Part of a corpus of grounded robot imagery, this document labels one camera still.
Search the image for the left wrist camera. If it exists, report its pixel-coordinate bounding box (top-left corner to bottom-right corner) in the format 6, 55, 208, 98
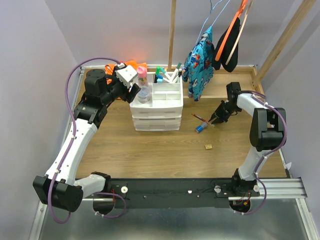
114, 62, 138, 89

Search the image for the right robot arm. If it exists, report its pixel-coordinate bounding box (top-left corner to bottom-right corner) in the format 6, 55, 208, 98
209, 82, 288, 196

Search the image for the small tan eraser block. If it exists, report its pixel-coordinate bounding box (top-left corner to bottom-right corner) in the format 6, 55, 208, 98
204, 144, 213, 150

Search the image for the orange tie-dye cloth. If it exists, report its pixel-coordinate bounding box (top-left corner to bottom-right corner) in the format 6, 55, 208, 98
104, 59, 148, 101

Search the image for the blue patterned shirt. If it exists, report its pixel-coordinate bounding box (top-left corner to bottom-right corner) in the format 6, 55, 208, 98
182, 26, 215, 102

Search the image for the white plastic drawer organizer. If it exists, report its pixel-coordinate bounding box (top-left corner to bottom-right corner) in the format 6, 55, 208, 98
129, 72, 184, 132

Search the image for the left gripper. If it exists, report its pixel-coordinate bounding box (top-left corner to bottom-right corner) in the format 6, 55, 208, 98
101, 65, 142, 105

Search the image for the teal capped white marker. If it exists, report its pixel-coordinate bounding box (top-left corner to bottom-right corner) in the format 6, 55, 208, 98
160, 67, 173, 83

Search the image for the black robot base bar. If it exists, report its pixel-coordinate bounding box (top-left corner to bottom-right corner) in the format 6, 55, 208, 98
82, 177, 261, 210

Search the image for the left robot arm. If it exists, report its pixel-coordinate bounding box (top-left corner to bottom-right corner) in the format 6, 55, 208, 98
32, 65, 140, 213

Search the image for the clear jar of paperclips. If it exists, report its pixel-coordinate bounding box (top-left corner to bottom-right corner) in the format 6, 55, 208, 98
137, 86, 151, 104

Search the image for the pink capped pen tube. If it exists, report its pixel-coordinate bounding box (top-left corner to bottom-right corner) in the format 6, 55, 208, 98
136, 66, 149, 87

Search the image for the blue grey stamp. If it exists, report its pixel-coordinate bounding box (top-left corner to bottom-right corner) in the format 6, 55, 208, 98
195, 122, 208, 133

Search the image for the blue capped white marker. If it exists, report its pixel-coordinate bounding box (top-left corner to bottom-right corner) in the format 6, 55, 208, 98
156, 74, 170, 83

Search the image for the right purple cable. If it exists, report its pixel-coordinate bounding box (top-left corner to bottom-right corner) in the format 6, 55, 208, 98
232, 89, 288, 216

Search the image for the light blue wire hanger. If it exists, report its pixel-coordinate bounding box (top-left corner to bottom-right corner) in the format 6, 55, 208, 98
197, 0, 232, 41

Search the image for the black capped white marker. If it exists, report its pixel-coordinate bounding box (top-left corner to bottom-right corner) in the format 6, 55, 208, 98
176, 68, 183, 83

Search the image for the purple cable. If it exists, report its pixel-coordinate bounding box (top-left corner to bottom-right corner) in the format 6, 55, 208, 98
232, 89, 288, 216
47, 57, 128, 224

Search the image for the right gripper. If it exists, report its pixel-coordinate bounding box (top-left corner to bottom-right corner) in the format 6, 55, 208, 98
210, 100, 240, 125

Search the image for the orange hanger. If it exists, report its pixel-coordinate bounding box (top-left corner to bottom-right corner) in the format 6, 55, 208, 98
215, 0, 248, 61

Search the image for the green capped white marker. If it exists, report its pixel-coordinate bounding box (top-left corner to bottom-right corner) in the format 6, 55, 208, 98
170, 62, 182, 83

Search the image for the orange red pen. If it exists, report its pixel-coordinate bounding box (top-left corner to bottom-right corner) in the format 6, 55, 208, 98
191, 113, 215, 127

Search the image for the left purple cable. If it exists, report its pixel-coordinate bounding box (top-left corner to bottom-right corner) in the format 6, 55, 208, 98
47, 57, 128, 224

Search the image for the wooden hanger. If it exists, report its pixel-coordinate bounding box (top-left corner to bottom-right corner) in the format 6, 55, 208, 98
219, 0, 253, 72

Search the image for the wooden clothes rack frame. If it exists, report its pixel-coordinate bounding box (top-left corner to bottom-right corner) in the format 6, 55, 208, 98
168, 0, 320, 99

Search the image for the black green highlighter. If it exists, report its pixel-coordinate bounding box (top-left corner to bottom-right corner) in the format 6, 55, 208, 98
153, 66, 161, 83

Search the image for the black garment on hanger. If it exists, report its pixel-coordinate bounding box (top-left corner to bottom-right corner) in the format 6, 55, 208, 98
211, 18, 241, 73

